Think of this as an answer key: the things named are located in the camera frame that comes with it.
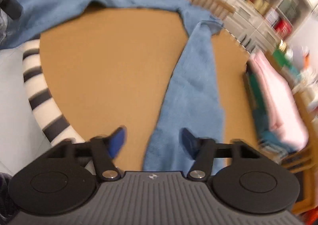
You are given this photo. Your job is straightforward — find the wooden chair by cabinet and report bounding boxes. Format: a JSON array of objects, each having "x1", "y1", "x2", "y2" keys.
[{"x1": 189, "y1": 0, "x2": 236, "y2": 20}]

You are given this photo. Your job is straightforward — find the light blue denim jeans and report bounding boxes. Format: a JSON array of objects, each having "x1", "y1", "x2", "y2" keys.
[{"x1": 1, "y1": 0, "x2": 224, "y2": 173}]

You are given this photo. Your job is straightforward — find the folded pink garment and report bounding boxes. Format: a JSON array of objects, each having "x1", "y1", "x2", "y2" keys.
[{"x1": 248, "y1": 51, "x2": 309, "y2": 153}]

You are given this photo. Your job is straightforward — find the folded teal garment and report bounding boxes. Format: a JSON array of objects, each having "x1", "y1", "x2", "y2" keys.
[{"x1": 245, "y1": 70, "x2": 296, "y2": 156}]

